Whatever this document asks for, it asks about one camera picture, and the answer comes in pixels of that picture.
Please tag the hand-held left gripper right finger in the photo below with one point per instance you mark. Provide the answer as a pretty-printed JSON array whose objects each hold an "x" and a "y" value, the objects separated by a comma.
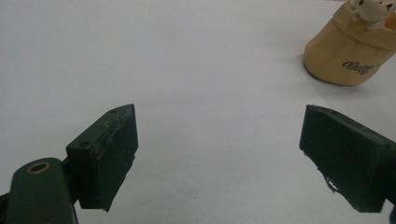
[{"x": 348, "y": 155}]

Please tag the white table board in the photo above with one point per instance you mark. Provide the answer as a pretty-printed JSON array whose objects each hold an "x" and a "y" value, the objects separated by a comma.
[{"x": 202, "y": 62}]

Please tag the beige pen holder with bear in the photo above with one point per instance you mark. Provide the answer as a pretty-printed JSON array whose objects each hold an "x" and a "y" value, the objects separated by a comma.
[{"x": 336, "y": 46}]

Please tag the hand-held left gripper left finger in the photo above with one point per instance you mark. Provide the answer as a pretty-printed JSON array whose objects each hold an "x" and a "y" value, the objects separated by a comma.
[{"x": 106, "y": 155}]

